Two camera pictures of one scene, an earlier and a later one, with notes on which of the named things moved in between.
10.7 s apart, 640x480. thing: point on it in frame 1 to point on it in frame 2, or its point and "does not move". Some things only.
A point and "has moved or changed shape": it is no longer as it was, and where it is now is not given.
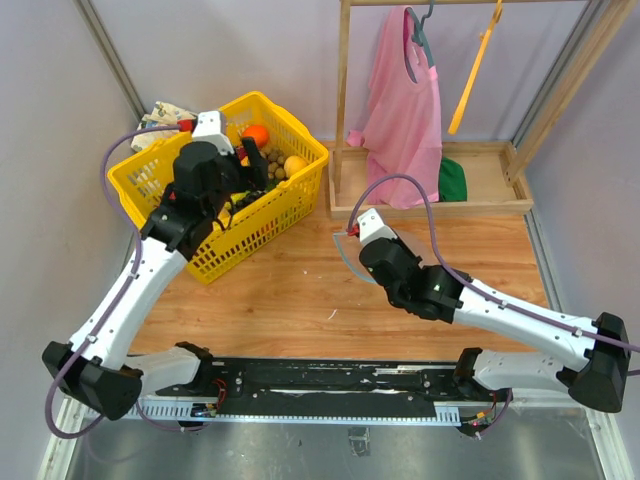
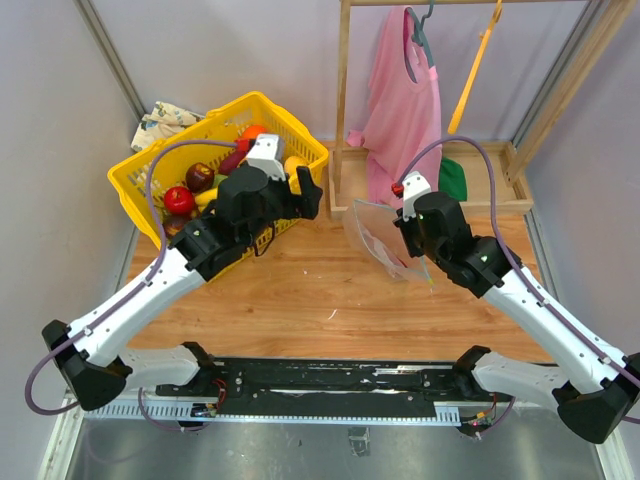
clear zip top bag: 349,249 has moved or changed shape
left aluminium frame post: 87,10 does not move
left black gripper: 253,176 to 304,205
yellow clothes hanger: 484,37 does not move
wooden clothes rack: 492,170 does not move
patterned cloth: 162,114 does not move
